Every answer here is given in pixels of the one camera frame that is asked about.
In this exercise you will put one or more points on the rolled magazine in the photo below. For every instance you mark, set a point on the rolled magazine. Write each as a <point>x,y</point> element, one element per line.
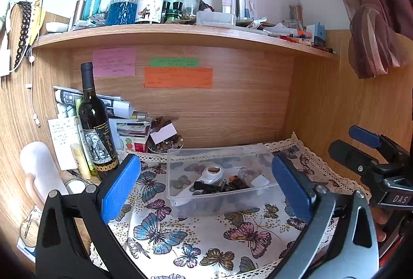
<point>116,104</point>

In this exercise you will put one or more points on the dark wine bottle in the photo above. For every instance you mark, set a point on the dark wine bottle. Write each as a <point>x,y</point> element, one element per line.
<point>96,137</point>

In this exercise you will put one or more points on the white brush box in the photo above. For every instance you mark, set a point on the white brush box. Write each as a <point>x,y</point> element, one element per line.
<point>215,19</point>

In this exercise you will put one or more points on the round tin lid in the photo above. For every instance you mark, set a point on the round tin lid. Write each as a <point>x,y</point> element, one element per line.
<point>75,186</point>

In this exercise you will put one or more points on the white handheld device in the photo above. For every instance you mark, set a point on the white handheld device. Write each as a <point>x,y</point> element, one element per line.
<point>213,173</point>

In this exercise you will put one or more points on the white wall adapter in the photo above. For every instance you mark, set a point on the white wall adapter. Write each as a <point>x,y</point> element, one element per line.
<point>5,62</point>

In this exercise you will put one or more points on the orange sticky note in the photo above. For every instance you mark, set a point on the orange sticky note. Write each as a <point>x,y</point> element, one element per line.
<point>179,77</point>

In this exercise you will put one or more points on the dark brown small bottle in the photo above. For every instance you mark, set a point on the dark brown small bottle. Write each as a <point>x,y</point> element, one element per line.
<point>237,182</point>

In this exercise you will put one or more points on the brown striped curtain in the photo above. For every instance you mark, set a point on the brown striped curtain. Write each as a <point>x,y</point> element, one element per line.
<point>374,14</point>

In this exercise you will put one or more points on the butterfly print tablecloth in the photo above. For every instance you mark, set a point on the butterfly print tablecloth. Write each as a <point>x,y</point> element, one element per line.
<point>200,233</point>

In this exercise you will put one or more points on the white thermos mug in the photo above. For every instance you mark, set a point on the white thermos mug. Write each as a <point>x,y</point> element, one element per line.
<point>42,166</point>

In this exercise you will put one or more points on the person's right hand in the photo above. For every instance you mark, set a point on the person's right hand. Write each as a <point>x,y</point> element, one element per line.
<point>380,219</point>

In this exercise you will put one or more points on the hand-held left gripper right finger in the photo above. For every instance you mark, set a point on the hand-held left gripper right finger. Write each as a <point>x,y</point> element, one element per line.
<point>292,187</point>

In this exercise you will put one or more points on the green sticky note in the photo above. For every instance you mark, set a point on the green sticky note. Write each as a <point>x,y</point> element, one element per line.
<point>173,62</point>

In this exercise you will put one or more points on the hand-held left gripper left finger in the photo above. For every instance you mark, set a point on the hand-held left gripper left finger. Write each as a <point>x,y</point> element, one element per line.
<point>119,188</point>

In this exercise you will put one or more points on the stack of books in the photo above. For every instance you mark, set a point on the stack of books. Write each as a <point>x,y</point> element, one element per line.
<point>132,133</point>

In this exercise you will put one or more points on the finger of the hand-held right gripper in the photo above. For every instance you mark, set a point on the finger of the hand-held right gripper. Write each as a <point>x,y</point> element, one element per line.
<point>348,154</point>
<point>363,136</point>

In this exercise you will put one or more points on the black cylinder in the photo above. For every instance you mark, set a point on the black cylinder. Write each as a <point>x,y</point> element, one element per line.
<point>208,186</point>

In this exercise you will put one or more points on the small white case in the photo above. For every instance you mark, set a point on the small white case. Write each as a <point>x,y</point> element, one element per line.
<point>56,27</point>

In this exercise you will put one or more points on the pink sticky note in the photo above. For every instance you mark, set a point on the pink sticky note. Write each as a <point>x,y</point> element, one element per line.
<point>114,62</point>

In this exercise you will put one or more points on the glass jar with sticks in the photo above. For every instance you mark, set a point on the glass jar with sticks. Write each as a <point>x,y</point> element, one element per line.
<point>295,17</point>

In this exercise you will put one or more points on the silver tube bottle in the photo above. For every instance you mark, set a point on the silver tube bottle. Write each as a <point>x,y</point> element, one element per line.
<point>79,11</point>

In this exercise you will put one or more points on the dark green ink bottle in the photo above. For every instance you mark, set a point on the dark green ink bottle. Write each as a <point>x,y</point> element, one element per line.
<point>172,14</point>

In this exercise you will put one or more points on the bowl of beads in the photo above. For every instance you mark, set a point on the bowl of beads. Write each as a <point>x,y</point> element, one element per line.
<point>167,146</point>

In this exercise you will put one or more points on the yellow paper tag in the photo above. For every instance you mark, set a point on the yellow paper tag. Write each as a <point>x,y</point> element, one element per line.
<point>37,24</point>

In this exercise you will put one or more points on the clear plastic container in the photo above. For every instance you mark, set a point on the clear plastic container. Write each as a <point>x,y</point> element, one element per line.
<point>226,204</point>

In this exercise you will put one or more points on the white charger plug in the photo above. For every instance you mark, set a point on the white charger plug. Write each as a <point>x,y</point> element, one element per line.
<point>259,181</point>

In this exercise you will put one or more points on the glass bottle blue liquid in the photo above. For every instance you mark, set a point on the glass bottle blue liquid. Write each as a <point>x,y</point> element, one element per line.
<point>122,11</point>

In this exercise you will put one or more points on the white handwritten paper note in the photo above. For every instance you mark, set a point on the white handwritten paper note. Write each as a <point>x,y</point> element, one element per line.
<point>61,143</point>

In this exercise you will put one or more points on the yellow lip balm tube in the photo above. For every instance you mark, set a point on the yellow lip balm tube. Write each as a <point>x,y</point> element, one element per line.
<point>81,162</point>

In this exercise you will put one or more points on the pile of pens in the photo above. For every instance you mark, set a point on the pile of pens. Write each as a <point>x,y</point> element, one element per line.
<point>290,35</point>

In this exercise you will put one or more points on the wooden shelf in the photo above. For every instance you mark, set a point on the wooden shelf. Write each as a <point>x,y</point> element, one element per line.
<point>180,36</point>

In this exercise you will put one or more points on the blue pencil sharpener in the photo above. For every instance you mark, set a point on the blue pencil sharpener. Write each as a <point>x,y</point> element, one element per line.
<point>317,35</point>

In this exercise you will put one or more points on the blue and white card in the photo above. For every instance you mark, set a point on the blue and white card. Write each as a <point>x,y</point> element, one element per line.
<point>26,251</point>

